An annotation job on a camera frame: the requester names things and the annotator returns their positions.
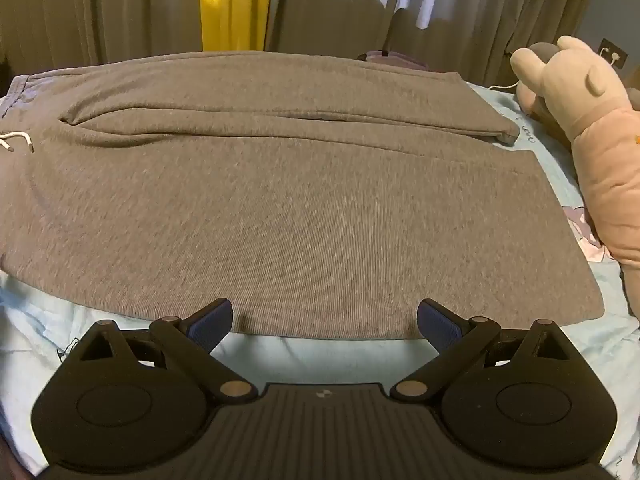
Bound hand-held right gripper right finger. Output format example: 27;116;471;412
390;297;576;404

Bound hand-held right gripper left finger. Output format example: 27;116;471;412
65;297;256;404

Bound grey sweat pants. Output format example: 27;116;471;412
0;51;604;339

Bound light blue printed bedsheet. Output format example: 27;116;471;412
0;80;640;480

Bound yellow curtain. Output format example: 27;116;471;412
199;0;275;54

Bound brown curtain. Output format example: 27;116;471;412
0;0;202;65
265;0;596;86

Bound white charging cable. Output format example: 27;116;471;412
487;46;623;92

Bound wall socket with plug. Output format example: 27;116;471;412
599;37;630;69

